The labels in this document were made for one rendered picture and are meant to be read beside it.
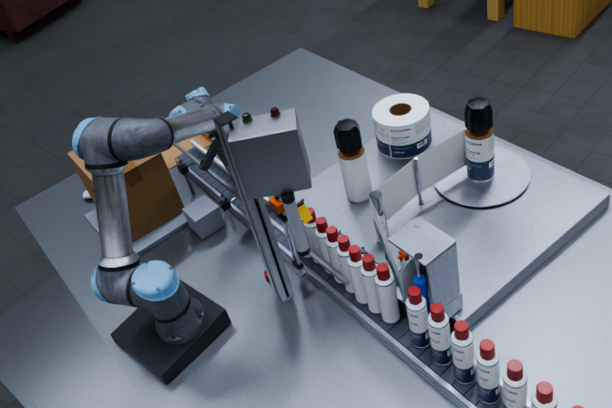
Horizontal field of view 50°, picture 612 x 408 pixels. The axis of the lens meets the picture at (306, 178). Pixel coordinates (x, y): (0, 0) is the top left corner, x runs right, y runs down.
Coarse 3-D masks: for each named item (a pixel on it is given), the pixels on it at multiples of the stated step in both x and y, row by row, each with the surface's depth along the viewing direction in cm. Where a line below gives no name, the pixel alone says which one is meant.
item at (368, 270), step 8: (368, 256) 171; (368, 264) 169; (376, 264) 173; (368, 272) 171; (376, 272) 171; (368, 280) 172; (368, 288) 174; (368, 296) 177; (376, 296) 176; (368, 304) 181; (376, 304) 178; (376, 312) 181
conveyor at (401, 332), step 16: (208, 176) 246; (224, 176) 244; (224, 192) 237; (240, 208) 228; (320, 272) 197; (336, 288) 191; (400, 320) 178; (400, 336) 174; (416, 352) 169; (432, 368) 165; (448, 368) 165
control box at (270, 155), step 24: (240, 120) 160; (264, 120) 158; (288, 120) 156; (240, 144) 155; (264, 144) 155; (288, 144) 156; (240, 168) 160; (264, 168) 160; (288, 168) 160; (264, 192) 165; (288, 192) 165
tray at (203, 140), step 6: (192, 138) 277; (198, 138) 276; (204, 138) 275; (210, 138) 269; (180, 144) 275; (186, 144) 274; (204, 144) 272; (210, 144) 271; (168, 150) 273; (174, 150) 272; (168, 156) 270; (174, 156) 269; (168, 162) 267; (174, 162) 266; (168, 168) 263
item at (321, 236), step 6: (318, 222) 184; (324, 222) 184; (318, 228) 185; (324, 228) 185; (318, 234) 186; (324, 234) 186; (318, 240) 188; (324, 240) 186; (324, 246) 188; (324, 252) 190; (324, 258) 192; (330, 264) 193
